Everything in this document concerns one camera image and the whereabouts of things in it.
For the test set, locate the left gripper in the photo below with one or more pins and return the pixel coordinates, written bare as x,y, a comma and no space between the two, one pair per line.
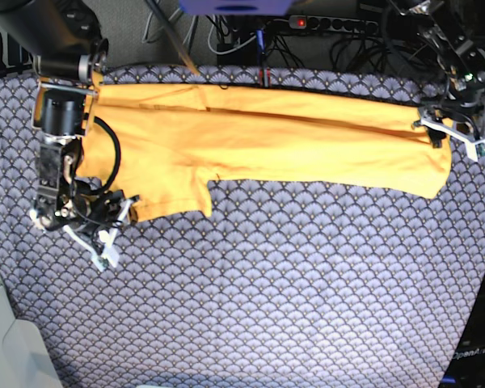
461,123

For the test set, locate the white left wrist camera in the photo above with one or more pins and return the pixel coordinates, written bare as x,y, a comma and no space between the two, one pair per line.
475,149

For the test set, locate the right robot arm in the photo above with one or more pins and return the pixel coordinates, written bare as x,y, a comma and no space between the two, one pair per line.
68,54

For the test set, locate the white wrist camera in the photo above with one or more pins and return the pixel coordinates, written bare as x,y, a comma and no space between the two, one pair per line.
109,257
475,149

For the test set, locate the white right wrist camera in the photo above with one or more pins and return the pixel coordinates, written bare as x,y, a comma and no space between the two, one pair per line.
109,257

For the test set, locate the grey chair seat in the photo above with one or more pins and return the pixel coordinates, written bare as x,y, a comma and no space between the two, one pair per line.
24,359

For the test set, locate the black OpenArm box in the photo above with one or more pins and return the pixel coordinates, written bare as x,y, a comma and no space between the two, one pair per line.
467,367

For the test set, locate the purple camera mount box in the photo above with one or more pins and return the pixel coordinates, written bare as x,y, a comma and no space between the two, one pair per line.
236,7

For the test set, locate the red black table clamp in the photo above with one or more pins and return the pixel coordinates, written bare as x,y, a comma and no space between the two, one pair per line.
265,78

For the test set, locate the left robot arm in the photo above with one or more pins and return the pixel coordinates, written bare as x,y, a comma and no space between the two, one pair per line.
462,61

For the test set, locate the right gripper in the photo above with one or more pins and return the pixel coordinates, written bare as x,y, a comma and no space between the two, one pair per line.
93,222

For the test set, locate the blue clamp handle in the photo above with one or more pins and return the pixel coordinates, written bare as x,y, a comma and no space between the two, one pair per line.
260,42

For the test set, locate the black power strip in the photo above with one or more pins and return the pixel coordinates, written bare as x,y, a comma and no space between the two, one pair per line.
329,24

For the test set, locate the blue fan-pattern tablecloth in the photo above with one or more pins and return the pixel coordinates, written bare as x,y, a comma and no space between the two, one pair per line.
284,285

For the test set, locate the yellow T-shirt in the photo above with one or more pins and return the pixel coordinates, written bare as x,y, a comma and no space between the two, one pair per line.
176,138

